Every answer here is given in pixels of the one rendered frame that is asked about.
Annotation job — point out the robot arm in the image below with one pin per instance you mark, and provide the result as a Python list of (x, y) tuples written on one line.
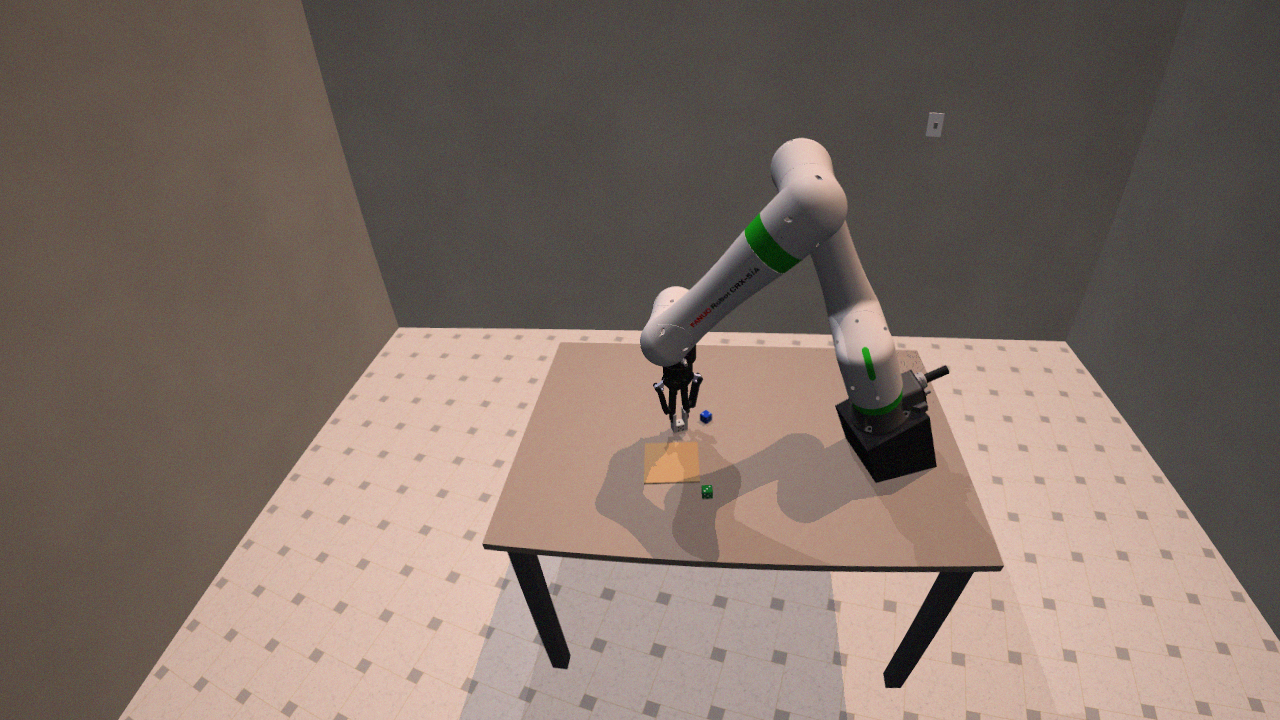
[(810, 208)]

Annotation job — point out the orange mat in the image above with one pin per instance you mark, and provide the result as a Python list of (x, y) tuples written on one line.
[(671, 463)]

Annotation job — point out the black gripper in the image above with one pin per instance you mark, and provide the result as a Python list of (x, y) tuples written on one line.
[(678, 379)]

